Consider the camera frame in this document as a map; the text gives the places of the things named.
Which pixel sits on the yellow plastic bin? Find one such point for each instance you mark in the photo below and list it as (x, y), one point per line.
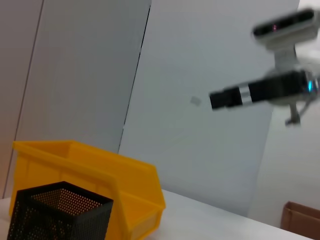
(87, 165)

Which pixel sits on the robot head camera bar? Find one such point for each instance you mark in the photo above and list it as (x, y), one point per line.
(282, 27)

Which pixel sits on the black mesh pen holder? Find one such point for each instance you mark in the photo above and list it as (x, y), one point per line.
(62, 220)

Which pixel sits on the brown cardboard box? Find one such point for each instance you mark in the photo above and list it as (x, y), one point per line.
(302, 220)

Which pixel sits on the black robot arm with camera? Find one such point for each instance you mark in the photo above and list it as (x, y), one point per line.
(285, 60)

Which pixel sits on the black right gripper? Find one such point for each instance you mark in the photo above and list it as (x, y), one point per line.
(275, 87)

